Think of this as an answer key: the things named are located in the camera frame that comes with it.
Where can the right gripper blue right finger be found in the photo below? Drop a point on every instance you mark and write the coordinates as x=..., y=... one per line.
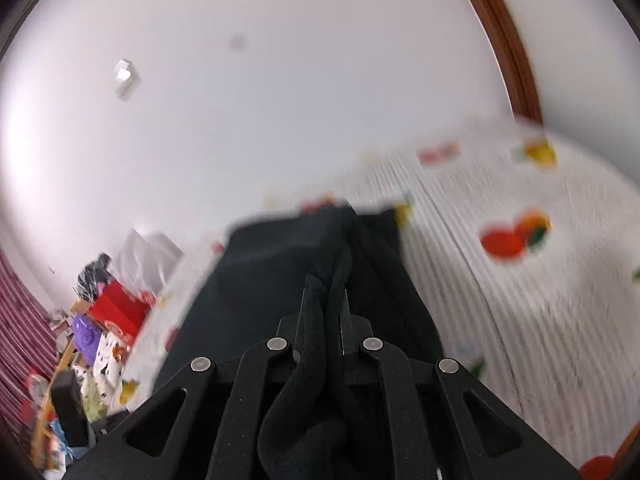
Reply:
x=355, y=360

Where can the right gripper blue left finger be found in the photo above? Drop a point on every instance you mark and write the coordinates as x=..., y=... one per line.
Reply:
x=292, y=328

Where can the black sweatshirt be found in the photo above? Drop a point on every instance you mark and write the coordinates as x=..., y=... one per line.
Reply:
x=312, y=265

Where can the white plastic bag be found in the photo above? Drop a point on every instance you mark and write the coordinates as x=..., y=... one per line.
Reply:
x=144, y=263

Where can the red paper gift bag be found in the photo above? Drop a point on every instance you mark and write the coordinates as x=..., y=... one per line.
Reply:
x=119, y=312

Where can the fruit print tablecloth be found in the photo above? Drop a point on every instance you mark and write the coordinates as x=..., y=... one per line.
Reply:
x=525, y=251

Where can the plaid cloth in bag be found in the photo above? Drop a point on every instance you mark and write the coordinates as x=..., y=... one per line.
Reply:
x=93, y=278

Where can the purple plastic bag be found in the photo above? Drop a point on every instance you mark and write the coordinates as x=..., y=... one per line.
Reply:
x=87, y=336

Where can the red striped curtain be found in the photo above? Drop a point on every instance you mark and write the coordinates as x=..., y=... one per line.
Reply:
x=27, y=346

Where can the white wall switch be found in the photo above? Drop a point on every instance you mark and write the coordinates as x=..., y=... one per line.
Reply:
x=126, y=79

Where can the brown wooden door frame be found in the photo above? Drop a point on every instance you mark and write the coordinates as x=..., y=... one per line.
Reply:
x=512, y=58

